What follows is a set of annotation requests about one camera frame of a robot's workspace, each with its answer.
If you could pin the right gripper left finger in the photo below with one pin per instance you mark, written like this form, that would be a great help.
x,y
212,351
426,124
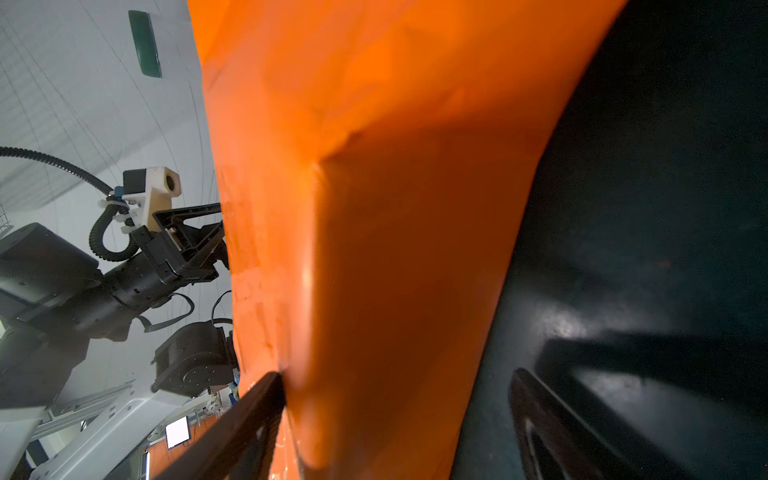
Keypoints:
x,y
241,444

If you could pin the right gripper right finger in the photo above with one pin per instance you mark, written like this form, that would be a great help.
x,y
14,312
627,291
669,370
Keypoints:
x,y
557,442

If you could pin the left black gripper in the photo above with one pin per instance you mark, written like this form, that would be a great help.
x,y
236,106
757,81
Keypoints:
x,y
159,258

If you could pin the orange wrapping paper sheet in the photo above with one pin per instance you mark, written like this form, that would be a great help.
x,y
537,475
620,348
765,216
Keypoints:
x,y
374,160

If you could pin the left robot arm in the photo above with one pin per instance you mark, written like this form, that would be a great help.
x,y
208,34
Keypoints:
x,y
56,299

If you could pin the green table mat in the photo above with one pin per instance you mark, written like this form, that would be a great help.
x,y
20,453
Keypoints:
x,y
637,289

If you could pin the green lidded glass jar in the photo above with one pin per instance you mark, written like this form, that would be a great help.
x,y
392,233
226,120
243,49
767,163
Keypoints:
x,y
145,43

